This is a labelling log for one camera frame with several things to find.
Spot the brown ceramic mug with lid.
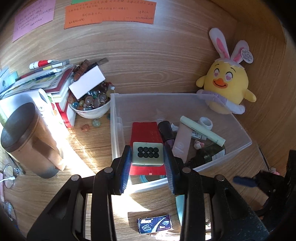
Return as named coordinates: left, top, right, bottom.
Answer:
left=1, top=102, right=66, bottom=179

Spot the clear plastic storage bin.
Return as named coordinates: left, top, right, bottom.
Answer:
left=109, top=92, right=253, bottom=194

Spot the yellow chick plush toy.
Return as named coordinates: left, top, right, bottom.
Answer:
left=196, top=28, right=256, bottom=114

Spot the mint green tube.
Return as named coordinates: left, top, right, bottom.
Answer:
left=180, top=116, right=226, bottom=147

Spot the pink sticky note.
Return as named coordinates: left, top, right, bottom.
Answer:
left=13, top=0, right=56, bottom=42

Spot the orange sticky note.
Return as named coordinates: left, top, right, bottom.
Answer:
left=64, top=0, right=157, bottom=29

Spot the bowl of glass stones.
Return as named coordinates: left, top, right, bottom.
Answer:
left=68, top=81, right=115, bottom=120

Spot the white tape roll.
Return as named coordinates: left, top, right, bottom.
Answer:
left=198, top=116, right=213, bottom=130

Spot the red envelope packet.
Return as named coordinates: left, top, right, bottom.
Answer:
left=129, top=121, right=166, bottom=176

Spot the dark bottle with label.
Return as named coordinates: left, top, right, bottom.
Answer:
left=185, top=143, right=226, bottom=169

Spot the green sticky note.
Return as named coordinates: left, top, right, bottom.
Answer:
left=71, top=0, right=91, bottom=4

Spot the white small box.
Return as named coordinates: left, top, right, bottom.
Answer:
left=69, top=66, right=105, bottom=99

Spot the blue Max staples box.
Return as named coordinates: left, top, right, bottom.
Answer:
left=137, top=214, right=172, bottom=234

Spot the stack of books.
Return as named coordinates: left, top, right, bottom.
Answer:
left=1, top=61, right=74, bottom=126

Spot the red white marker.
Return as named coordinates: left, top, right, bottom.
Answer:
left=29, top=59, right=70, bottom=70

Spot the pale pink tube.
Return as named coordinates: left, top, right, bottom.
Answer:
left=172, top=123, right=193, bottom=163

